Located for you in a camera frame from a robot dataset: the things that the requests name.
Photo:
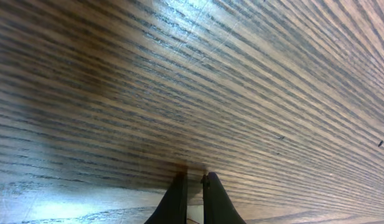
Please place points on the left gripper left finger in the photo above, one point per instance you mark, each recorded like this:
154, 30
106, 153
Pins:
172, 208

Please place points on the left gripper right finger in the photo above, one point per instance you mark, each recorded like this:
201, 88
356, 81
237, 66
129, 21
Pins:
218, 208

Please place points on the green letter V block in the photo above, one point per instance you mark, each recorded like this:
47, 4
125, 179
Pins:
195, 214

